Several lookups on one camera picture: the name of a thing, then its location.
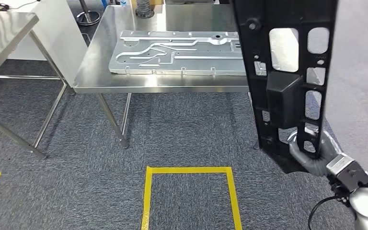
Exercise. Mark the black plastic frame part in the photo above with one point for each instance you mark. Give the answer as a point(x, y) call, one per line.
point(284, 98)

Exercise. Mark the stainless steel workbench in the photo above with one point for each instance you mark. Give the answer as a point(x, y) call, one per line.
point(107, 76)

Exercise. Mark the stamped aluminium plate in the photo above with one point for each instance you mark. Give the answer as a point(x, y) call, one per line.
point(171, 63)

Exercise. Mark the chrome stanchion round base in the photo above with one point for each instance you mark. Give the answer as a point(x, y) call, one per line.
point(88, 19)

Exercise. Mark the white partition panel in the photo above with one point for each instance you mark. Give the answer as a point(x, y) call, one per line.
point(63, 38)

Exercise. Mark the stainless steel table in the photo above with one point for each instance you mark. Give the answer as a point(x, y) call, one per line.
point(3, 38)

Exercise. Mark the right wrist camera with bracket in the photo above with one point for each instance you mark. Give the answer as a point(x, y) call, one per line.
point(349, 174)

